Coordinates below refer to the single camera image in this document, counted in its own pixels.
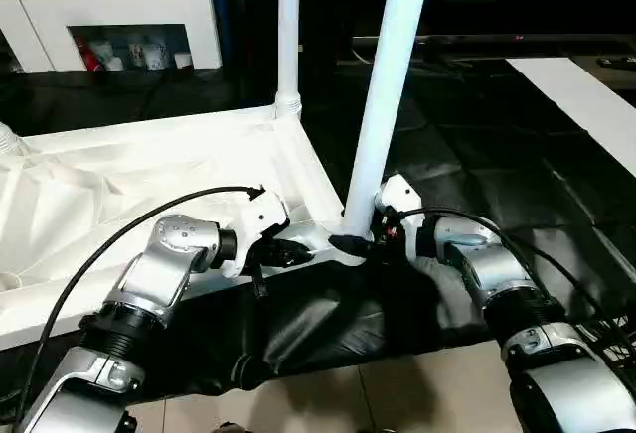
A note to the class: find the black plastic mat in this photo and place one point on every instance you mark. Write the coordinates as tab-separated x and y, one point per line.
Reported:
497	155

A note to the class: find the white flat board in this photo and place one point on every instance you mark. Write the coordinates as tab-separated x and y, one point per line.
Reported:
581	100

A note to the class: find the white cabinet with glass doors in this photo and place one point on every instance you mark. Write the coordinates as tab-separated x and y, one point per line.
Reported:
124	6

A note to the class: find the small black remote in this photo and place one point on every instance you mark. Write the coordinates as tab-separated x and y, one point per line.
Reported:
616	61

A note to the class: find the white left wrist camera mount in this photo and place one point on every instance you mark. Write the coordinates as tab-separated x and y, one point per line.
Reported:
263	209

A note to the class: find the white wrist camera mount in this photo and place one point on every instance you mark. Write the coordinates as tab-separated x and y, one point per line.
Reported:
400	194
263	209

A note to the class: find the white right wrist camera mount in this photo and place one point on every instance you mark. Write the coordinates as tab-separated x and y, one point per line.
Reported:
400	194

